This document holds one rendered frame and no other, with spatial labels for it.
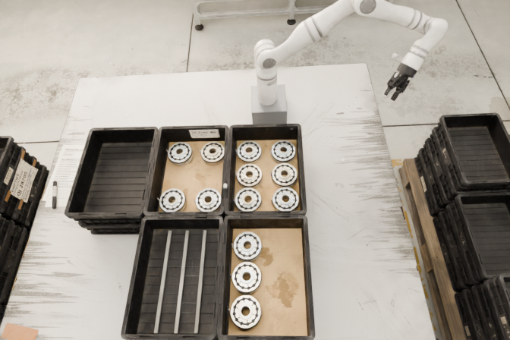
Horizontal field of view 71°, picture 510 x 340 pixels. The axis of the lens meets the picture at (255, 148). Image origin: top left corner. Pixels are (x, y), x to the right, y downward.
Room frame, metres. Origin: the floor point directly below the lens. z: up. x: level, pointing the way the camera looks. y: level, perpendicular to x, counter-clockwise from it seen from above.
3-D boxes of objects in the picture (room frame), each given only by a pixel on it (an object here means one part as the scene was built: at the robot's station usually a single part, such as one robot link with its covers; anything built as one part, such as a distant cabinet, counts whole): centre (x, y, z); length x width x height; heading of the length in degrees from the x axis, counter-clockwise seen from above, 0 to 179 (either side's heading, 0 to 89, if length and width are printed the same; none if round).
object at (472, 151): (0.84, -1.12, 0.37); 0.40 x 0.30 x 0.45; 176
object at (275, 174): (0.66, -0.11, 0.86); 0.10 x 0.10 x 0.01
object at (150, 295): (0.30, 0.31, 0.87); 0.40 x 0.30 x 0.11; 174
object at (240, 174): (0.67, 0.03, 0.86); 0.10 x 0.10 x 0.01
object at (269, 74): (1.11, -0.09, 1.05); 0.09 x 0.09 x 0.17; 7
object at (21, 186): (1.03, 1.32, 0.41); 0.31 x 0.02 x 0.16; 176
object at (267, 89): (1.11, -0.09, 0.89); 0.09 x 0.09 x 0.17; 4
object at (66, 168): (0.86, 0.86, 0.70); 0.33 x 0.23 x 0.01; 176
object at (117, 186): (0.73, 0.56, 0.87); 0.40 x 0.30 x 0.11; 174
